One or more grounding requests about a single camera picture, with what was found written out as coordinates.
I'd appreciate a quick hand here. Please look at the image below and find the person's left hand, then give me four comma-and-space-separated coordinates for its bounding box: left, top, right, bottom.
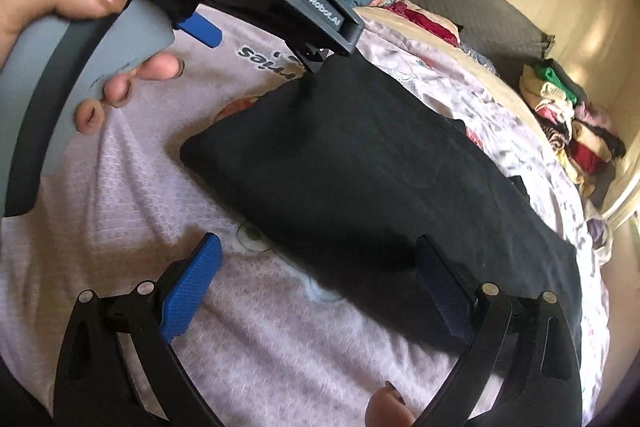
0, 0, 186, 136

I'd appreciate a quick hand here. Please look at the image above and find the person's right hand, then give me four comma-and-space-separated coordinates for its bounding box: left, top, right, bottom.
364, 381, 416, 427

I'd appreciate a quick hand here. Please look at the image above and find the lilac strawberry print quilt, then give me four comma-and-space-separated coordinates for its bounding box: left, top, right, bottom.
1, 10, 610, 426

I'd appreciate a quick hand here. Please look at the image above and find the cream curtain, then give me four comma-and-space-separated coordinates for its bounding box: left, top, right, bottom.
601, 165, 639, 231

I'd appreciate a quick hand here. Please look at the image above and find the purple crumpled garment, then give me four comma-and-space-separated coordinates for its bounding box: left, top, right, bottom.
584, 199, 613, 267

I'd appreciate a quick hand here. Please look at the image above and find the black small shirt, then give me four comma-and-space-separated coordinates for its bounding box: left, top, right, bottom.
180, 54, 582, 352

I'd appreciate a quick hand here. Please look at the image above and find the pile of folded clothes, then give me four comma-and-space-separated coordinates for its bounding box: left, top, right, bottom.
518, 60, 627, 209

